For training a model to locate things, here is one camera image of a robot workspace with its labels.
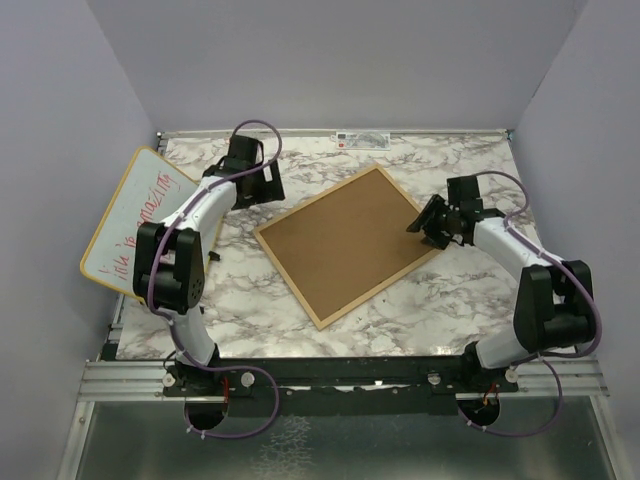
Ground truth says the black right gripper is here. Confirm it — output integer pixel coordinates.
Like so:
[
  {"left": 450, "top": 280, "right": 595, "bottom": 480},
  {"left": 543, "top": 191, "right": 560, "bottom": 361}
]
[{"left": 407, "top": 194, "right": 460, "bottom": 250}]

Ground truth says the light wooden picture frame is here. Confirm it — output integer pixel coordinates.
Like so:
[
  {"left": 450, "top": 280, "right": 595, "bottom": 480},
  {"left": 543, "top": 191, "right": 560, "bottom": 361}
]
[{"left": 252, "top": 163, "right": 444, "bottom": 332}]

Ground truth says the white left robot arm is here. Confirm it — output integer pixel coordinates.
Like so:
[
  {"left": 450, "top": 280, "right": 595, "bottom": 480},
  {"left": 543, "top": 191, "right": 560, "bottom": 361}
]
[{"left": 132, "top": 133, "right": 285, "bottom": 395}]

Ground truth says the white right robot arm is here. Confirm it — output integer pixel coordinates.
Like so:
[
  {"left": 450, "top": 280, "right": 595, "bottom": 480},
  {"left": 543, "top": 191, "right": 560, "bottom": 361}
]
[{"left": 407, "top": 175, "right": 602, "bottom": 391}]

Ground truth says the white sticker label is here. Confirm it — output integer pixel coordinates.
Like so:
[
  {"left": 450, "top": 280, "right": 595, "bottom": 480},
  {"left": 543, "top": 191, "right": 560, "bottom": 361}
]
[{"left": 331, "top": 131, "right": 391, "bottom": 151}]

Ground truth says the yellow-rimmed whiteboard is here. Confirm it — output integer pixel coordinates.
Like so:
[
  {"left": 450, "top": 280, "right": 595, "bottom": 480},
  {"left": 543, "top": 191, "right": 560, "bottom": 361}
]
[{"left": 80, "top": 147, "right": 198, "bottom": 297}]

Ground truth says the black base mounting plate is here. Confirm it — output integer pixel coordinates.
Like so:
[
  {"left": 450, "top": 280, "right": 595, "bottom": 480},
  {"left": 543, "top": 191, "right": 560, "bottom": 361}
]
[{"left": 163, "top": 355, "right": 518, "bottom": 417}]

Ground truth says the aluminium back rail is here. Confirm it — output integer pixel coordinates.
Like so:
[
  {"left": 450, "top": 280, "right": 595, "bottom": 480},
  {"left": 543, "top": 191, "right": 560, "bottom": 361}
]
[{"left": 156, "top": 128, "right": 510, "bottom": 140}]

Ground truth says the aluminium rail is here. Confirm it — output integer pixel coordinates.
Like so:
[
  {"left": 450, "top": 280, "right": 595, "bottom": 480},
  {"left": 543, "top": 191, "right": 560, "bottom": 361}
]
[
  {"left": 77, "top": 358, "right": 609, "bottom": 402},
  {"left": 156, "top": 128, "right": 510, "bottom": 140}
]

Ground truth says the aluminium front rail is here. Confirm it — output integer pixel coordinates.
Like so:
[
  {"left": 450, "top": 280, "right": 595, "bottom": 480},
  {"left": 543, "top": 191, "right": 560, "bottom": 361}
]
[{"left": 77, "top": 358, "right": 609, "bottom": 402}]

